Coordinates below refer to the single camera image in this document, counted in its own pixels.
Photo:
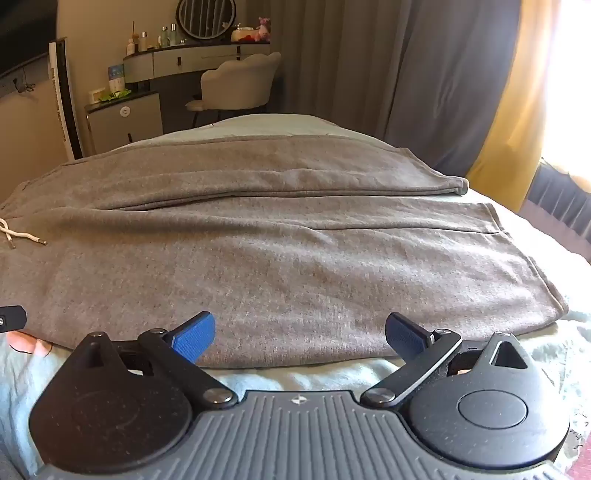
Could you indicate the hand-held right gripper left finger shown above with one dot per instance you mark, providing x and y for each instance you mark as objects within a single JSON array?
[{"x": 196, "y": 337}]

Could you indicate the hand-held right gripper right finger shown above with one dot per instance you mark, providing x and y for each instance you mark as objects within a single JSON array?
[{"x": 406, "y": 337}]

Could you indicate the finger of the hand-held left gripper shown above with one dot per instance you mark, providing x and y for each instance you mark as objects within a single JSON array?
[{"x": 13, "y": 317}]

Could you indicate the grey pants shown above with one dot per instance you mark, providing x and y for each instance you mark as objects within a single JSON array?
[{"x": 277, "y": 258}]

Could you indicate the light green printed bedsheet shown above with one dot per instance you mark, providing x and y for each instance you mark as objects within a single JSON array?
[{"x": 572, "y": 341}]

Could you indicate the dark pleated cloth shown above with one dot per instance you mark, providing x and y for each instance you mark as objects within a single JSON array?
[{"x": 561, "y": 212}]

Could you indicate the tall white panel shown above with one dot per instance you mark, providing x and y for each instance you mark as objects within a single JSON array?
[{"x": 64, "y": 101}]

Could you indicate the small grey cabinet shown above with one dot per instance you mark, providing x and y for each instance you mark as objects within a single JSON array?
[{"x": 127, "y": 120}]

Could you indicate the green leafy item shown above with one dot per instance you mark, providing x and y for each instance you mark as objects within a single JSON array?
[{"x": 115, "y": 95}]

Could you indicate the yellow curtain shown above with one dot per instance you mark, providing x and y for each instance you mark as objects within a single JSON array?
[{"x": 517, "y": 115}]

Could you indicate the beige shell-back chair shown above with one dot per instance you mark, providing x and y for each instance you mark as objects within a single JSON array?
[{"x": 240, "y": 83}]

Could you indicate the blue box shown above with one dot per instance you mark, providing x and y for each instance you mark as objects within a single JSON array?
[{"x": 116, "y": 78}]

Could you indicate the grey curtain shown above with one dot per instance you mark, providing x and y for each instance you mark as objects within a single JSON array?
[{"x": 369, "y": 69}]

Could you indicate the grey vanity desk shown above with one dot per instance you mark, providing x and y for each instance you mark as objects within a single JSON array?
[{"x": 194, "y": 57}]

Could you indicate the reed diffuser bottle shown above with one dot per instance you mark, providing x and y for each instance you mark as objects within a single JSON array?
[{"x": 131, "y": 47}]

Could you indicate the small white bottle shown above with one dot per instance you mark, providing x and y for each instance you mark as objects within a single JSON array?
[{"x": 143, "y": 42}]

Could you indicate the green glass bottle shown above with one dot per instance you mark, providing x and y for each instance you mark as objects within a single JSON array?
[
  {"x": 164, "y": 38},
  {"x": 173, "y": 35}
]

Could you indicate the white bowl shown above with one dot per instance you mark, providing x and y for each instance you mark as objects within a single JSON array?
[{"x": 241, "y": 35}]

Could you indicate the pink plush toy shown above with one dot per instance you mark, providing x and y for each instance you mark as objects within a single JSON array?
[{"x": 264, "y": 30}]

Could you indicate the round black-framed mirror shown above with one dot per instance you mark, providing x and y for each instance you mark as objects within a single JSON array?
[{"x": 207, "y": 17}]

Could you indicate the black wall television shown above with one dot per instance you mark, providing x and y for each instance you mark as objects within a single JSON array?
[{"x": 23, "y": 32}]

